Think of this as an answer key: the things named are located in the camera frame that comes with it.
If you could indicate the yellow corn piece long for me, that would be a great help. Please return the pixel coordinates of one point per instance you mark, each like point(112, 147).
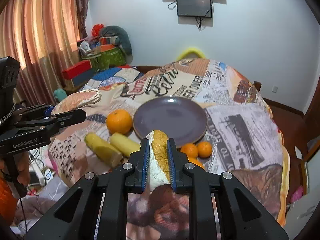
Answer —
point(105, 151)

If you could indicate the person's left hand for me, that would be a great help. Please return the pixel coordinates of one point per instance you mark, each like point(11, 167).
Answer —
point(23, 169)

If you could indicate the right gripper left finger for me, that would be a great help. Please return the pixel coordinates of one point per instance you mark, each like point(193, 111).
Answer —
point(95, 207)

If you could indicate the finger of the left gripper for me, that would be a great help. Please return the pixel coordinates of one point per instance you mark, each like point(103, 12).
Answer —
point(34, 112)
point(63, 120)

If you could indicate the peeled pomelo wedge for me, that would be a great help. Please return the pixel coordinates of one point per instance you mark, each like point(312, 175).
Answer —
point(158, 173)

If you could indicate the grey plush cushion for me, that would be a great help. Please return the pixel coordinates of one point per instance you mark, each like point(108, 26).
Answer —
point(120, 37)

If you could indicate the orange striped curtain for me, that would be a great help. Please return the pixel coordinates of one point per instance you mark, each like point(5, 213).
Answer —
point(42, 35)

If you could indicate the small mandarin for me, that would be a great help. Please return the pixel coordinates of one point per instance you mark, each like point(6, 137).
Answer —
point(205, 149)
point(190, 150)

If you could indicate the teal plush toy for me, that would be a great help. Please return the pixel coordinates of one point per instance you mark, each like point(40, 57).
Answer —
point(60, 94)

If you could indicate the red long box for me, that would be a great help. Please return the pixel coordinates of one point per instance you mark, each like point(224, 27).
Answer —
point(76, 69)

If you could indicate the newspaper print blanket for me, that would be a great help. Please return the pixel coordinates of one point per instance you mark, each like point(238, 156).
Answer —
point(244, 137)

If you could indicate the wall mounted black monitor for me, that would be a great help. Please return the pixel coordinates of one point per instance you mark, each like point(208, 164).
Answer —
point(194, 8)

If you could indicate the large orange plain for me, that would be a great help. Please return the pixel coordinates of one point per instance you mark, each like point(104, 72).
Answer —
point(119, 121)

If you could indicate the purple ceramic plate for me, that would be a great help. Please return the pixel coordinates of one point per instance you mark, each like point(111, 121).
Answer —
point(180, 119)

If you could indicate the green patterned gift box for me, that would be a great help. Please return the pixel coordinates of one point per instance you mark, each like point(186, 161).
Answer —
point(103, 61)

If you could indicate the small mandarin left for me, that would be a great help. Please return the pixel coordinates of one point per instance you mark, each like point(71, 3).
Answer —
point(190, 150)

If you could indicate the small mandarin right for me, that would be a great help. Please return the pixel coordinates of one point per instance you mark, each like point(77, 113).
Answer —
point(205, 149)

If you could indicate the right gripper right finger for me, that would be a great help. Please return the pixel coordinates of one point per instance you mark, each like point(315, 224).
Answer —
point(220, 206)

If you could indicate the yellow corn piece short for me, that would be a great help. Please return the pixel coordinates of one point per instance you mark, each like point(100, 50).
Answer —
point(124, 144)

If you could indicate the yellow fuzzy object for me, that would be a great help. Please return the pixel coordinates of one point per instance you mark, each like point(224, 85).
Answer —
point(191, 53)

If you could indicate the large orange with sticker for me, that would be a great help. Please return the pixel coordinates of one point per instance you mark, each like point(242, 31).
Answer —
point(196, 162)

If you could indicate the white wall socket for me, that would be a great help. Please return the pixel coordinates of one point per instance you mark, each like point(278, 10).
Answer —
point(274, 89)

